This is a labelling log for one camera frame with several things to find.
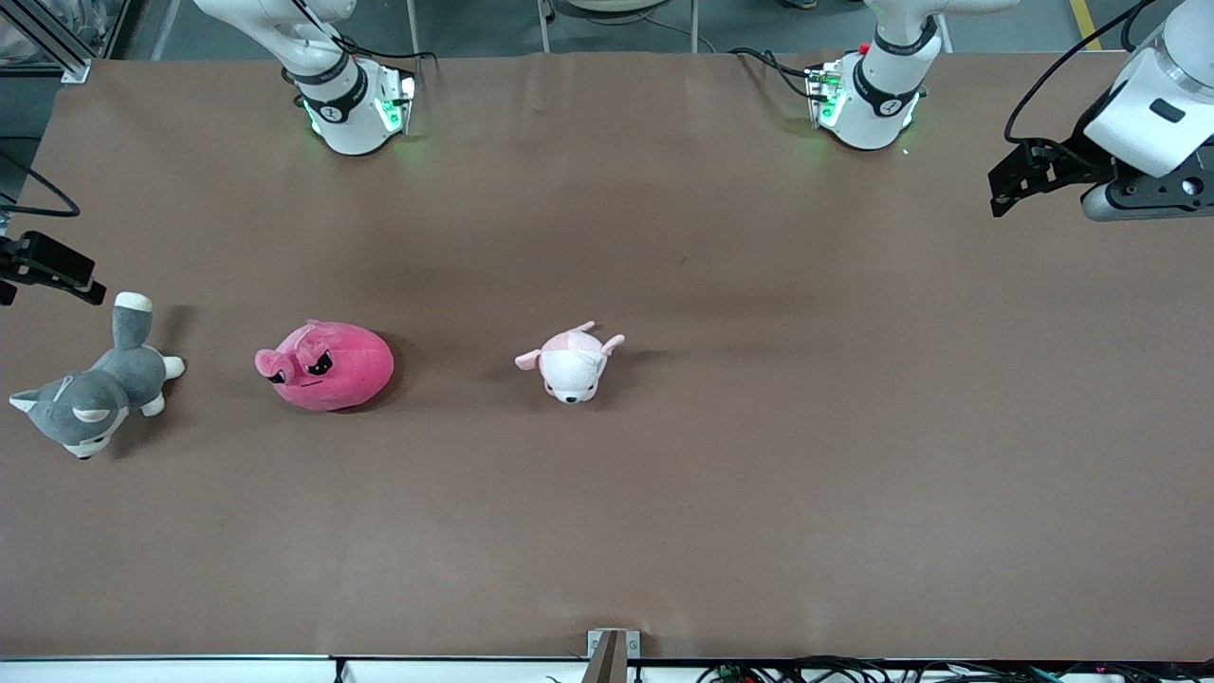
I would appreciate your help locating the white table edge board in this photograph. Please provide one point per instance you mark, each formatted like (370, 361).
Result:
(190, 672)

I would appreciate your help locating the pink round plush toy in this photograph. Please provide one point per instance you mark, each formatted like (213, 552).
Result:
(341, 370)

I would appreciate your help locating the aluminium frame profile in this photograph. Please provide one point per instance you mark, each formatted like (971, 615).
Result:
(62, 55)

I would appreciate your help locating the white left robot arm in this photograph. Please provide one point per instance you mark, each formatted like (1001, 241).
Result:
(877, 104)

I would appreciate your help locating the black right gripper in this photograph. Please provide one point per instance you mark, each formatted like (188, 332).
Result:
(38, 258)

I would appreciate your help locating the white stool with thin legs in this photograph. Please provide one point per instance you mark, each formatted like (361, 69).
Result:
(616, 3)

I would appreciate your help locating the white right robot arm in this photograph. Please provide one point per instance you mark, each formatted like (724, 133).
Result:
(346, 119)

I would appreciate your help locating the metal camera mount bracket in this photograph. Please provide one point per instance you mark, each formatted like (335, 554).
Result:
(607, 659)

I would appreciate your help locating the grey white husky plush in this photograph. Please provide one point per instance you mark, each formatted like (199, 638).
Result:
(95, 398)

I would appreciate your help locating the large table cover sheet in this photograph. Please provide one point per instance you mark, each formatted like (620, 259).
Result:
(607, 522)

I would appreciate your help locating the white pink plush dog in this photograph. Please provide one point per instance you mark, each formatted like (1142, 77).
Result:
(569, 370)

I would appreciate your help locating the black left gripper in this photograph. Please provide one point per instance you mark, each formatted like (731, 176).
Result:
(1079, 164)

